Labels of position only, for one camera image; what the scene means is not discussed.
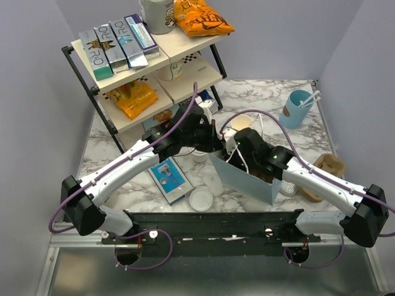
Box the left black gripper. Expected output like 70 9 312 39
181 120 224 154

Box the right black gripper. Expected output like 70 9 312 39
221 142 257 176

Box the single paper cup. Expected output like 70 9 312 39
191 150 208 163

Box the single brown cup carrier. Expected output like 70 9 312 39
250 170 274 184

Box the light blue paper bag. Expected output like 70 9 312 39
208 113 282 206

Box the stack of paper cups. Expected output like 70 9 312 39
230 114 253 131

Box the stack of white lids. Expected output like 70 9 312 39
189 188 214 212

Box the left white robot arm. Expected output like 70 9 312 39
61 105 225 244

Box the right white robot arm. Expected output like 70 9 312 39
222 128 389 247

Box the blue chip bag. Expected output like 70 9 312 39
178 90 218 110

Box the blue razor package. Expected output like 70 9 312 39
148 157 194 206

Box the brown and blue snack bag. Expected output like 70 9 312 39
143 105 179 131

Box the blue cup with stirrers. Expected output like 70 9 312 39
279 89 312 130

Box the brown cardboard cup carrier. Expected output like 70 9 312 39
298 154 346 203

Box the black and cream shelf rack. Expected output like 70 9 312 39
62 28 227 152

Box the white bowl on shelf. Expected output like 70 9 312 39
157 59 183 81

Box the yellow snack bag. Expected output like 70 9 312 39
106 80 158 120

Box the purple and white box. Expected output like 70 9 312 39
124 14 160 60

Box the orange chip bag top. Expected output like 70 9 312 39
174 1 235 37

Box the silver R.O carton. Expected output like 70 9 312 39
94 23 129 74

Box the blue R.O carton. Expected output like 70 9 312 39
110 18 148 68

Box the teal R.O carton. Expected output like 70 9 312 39
78 30 113 81

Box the grey printed mug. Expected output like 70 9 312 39
139 0 175 35

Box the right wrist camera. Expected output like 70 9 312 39
222 128 237 155

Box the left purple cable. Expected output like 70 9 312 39
48 81 199 271

